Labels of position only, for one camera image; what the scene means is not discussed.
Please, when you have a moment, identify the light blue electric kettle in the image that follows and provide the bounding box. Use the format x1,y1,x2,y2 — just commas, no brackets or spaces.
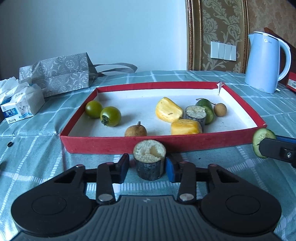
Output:
245,31,291,94

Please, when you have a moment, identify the grey patterned gift bag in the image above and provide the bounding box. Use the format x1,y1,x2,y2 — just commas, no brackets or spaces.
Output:
18,52,137,97

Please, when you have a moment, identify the brown longan without stem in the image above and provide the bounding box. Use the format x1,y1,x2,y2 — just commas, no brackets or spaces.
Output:
125,121,147,137

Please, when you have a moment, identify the small green cucumber slice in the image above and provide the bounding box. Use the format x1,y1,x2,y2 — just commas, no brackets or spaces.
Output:
252,128,276,159

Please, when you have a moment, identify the green tomato with calyx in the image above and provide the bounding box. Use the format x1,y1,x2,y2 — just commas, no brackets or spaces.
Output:
100,106,121,127

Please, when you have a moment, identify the red shallow cardboard tray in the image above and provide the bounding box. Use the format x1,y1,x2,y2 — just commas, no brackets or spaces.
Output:
60,81,266,154

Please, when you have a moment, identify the green cucumber chunk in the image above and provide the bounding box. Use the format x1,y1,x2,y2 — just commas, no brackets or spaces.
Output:
196,98,214,125

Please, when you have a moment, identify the dark sugarcane chunk bitten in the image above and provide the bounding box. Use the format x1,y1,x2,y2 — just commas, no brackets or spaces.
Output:
133,140,166,181

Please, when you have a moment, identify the brown longan with stem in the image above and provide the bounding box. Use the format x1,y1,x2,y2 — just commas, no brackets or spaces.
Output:
213,103,227,117

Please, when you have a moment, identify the gold ornate wall frame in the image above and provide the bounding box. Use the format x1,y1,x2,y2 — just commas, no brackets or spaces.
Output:
185,1,249,73

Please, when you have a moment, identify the red small box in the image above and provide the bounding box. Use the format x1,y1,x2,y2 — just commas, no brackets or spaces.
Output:
286,72,296,92

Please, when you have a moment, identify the dark sugarcane chunk whole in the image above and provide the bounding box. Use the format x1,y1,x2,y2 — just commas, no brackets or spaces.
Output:
185,105,207,130

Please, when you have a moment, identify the white wall switch panel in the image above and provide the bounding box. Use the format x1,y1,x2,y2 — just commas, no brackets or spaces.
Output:
210,41,237,61

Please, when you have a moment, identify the green tomato round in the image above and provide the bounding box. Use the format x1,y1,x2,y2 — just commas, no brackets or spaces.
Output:
85,100,103,119

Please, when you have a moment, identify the white tissue pack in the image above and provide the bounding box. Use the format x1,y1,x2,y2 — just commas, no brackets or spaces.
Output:
1,77,45,124

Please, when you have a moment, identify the yellow jackfruit piece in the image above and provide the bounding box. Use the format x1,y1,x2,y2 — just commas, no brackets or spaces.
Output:
171,119,203,135
156,97,183,123

